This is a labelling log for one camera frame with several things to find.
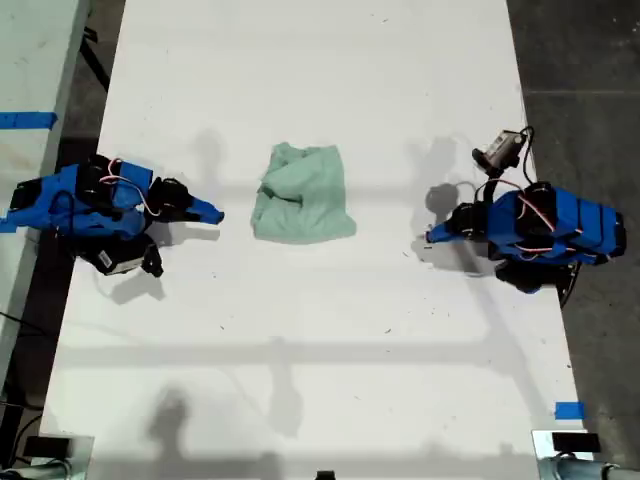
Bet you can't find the pale green T-shirt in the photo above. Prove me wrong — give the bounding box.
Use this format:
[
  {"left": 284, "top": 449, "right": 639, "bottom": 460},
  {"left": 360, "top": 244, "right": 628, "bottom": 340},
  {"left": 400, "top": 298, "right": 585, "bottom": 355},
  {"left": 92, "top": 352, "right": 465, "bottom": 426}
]
[{"left": 249, "top": 142, "right": 358, "bottom": 246}]

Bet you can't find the long blue tape strip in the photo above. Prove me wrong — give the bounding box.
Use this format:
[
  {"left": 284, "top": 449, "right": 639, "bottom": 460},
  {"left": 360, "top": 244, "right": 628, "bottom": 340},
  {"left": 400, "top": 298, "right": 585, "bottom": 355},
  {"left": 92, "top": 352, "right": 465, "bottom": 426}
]
[{"left": 0, "top": 112, "right": 59, "bottom": 130}]

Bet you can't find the pale side table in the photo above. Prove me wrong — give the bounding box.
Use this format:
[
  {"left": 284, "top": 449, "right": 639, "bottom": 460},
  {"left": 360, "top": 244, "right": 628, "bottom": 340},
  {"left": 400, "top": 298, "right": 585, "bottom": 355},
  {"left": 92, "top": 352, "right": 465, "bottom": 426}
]
[{"left": 0, "top": 0, "right": 92, "bottom": 381}]

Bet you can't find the small black box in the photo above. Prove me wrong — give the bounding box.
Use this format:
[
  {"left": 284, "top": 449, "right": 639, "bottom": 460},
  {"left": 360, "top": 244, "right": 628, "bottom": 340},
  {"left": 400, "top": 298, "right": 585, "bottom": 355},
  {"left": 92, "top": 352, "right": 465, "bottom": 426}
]
[
  {"left": 24, "top": 436, "right": 72, "bottom": 459},
  {"left": 552, "top": 432, "right": 601, "bottom": 454}
]

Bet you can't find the short black camera stalk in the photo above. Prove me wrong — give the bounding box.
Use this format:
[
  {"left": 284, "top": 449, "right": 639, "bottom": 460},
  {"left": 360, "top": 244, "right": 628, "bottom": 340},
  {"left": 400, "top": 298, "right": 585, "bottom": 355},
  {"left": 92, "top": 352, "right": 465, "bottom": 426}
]
[
  {"left": 139, "top": 243, "right": 165, "bottom": 279},
  {"left": 474, "top": 167, "right": 506, "bottom": 206}
]

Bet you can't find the black camera box white label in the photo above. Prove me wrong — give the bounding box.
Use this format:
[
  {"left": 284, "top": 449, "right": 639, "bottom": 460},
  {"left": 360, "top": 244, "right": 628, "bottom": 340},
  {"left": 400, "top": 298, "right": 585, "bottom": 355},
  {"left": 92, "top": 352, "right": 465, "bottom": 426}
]
[
  {"left": 92, "top": 247, "right": 144, "bottom": 277},
  {"left": 472, "top": 129, "right": 521, "bottom": 176}
]

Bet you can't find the thin black camera cable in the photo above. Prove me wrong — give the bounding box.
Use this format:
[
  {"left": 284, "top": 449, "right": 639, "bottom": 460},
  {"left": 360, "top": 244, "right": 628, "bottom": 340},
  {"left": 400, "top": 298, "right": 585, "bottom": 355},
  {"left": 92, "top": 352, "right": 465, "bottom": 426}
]
[
  {"left": 49, "top": 189, "right": 96, "bottom": 261},
  {"left": 517, "top": 125, "right": 537, "bottom": 185}
]

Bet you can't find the black metal frame bar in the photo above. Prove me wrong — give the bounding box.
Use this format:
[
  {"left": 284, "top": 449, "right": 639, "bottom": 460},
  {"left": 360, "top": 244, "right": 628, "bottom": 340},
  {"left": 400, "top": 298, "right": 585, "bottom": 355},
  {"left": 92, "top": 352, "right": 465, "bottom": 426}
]
[{"left": 79, "top": 24, "right": 112, "bottom": 92}]

